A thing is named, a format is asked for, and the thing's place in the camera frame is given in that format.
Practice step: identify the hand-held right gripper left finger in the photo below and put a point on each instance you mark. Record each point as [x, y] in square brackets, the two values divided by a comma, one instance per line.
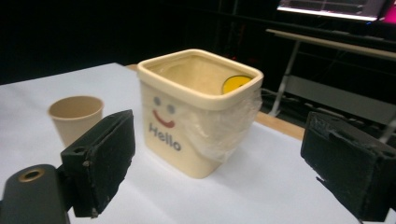
[102, 161]

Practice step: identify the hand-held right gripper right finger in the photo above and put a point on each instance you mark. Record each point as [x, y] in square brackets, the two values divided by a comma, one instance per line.
[348, 165]

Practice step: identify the beige paper cup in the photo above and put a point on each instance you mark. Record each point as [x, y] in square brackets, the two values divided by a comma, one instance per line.
[76, 119]

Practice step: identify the cream square bin with smiley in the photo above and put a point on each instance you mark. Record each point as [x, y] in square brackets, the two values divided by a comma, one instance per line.
[174, 137]

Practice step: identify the clear plastic bin liner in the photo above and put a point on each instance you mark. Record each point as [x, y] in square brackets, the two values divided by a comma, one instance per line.
[218, 130]

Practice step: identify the beige desk with white legs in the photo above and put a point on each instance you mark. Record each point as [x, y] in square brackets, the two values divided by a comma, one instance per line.
[327, 43]

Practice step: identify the yellow round smiley sticker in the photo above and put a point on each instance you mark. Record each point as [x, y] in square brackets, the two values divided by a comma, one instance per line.
[235, 83]

